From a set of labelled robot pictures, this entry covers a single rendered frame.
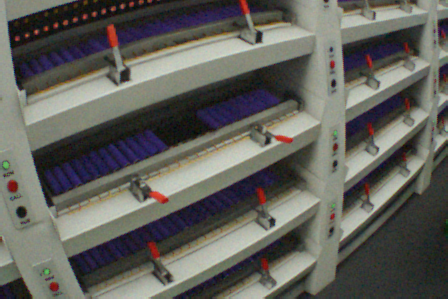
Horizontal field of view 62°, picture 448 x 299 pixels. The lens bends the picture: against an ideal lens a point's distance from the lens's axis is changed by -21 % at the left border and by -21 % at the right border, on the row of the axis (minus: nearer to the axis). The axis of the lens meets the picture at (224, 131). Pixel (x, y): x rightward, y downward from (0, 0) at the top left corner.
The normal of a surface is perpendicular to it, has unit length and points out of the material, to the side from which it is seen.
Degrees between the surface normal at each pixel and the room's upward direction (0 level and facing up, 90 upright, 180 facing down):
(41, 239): 90
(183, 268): 17
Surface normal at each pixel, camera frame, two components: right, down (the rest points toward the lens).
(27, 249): 0.64, 0.22
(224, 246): 0.09, -0.82
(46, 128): 0.65, 0.48
